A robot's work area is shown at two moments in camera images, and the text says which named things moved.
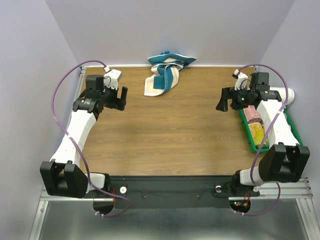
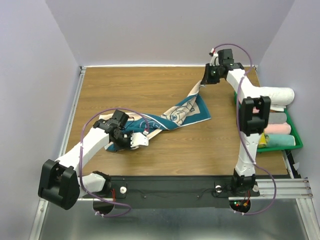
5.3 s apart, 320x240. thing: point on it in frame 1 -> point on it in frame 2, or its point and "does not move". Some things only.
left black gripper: (118, 103) -> (127, 146)
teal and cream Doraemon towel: (165, 72) -> (121, 129)
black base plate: (173, 191) does not move
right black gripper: (229, 93) -> (206, 78)
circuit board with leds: (240, 206) does not move
